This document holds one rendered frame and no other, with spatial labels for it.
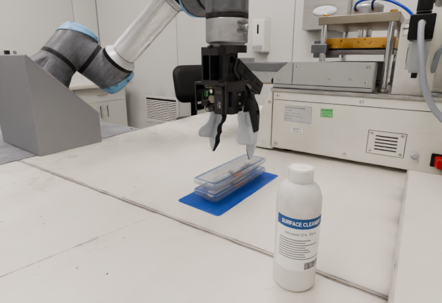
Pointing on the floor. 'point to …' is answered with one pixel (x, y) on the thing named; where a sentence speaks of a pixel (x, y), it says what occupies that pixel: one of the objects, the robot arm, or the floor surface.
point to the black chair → (187, 85)
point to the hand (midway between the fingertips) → (233, 149)
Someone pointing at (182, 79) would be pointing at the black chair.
